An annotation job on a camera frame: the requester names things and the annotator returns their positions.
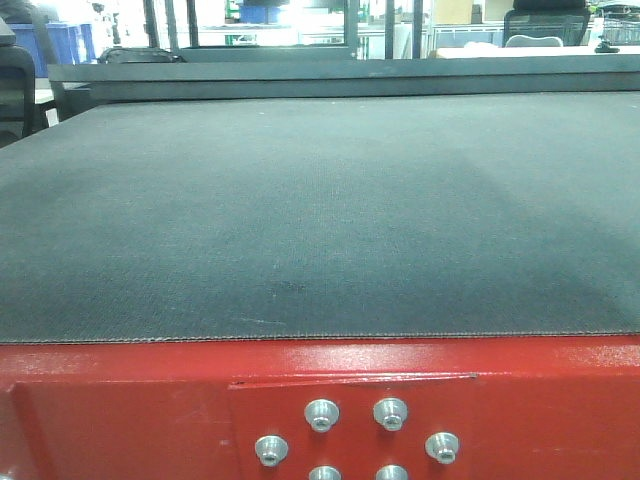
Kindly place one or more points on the silver bolt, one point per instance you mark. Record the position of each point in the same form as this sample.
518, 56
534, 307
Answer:
324, 472
442, 447
321, 414
271, 450
392, 472
390, 413

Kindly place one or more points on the lower left silver bolt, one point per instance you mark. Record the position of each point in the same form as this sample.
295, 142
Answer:
324, 472

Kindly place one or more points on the distant blue crate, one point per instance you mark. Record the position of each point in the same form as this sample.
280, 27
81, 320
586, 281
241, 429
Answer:
72, 42

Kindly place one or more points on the upper right silver bolt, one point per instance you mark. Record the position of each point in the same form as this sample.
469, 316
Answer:
390, 413

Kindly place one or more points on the black chair at left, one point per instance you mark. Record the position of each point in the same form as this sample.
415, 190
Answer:
20, 117

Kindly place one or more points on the red conveyor frame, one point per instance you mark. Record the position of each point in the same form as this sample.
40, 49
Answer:
522, 408

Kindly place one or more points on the middle left silver bolt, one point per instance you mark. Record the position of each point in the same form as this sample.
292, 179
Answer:
271, 450

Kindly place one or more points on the black office chair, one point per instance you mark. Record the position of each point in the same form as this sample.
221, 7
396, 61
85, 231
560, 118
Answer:
566, 20

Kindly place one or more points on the lower right silver bolt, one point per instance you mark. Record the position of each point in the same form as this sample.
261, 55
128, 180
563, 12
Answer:
392, 472

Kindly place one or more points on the dark conveyor belt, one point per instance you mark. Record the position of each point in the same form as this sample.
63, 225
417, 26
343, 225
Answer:
402, 217

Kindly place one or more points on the upper left silver bolt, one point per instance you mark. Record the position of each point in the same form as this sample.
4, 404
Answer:
321, 414

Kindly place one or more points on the middle right silver bolt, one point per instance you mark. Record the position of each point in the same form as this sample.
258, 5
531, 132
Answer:
442, 447

